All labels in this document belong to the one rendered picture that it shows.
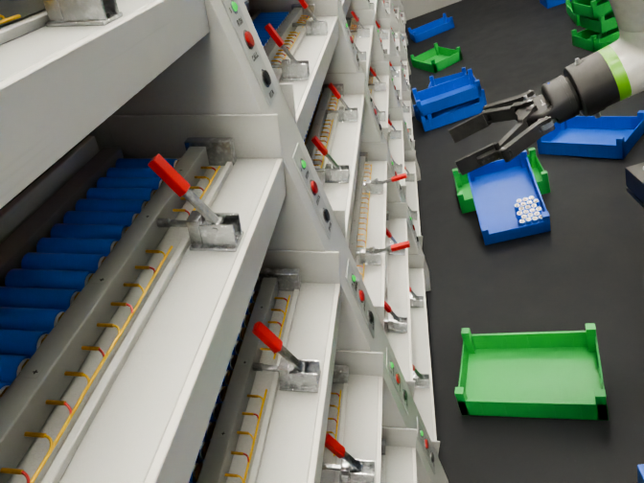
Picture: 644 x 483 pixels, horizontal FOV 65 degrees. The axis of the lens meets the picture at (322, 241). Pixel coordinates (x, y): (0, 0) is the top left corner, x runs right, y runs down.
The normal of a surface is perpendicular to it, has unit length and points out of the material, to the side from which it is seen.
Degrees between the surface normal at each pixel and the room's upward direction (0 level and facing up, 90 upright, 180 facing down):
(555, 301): 0
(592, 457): 0
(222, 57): 90
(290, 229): 90
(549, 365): 0
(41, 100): 108
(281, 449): 18
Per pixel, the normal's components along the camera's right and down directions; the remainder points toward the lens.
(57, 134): 0.99, 0.03
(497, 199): -0.37, -0.56
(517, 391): -0.36, -0.78
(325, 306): -0.05, -0.81
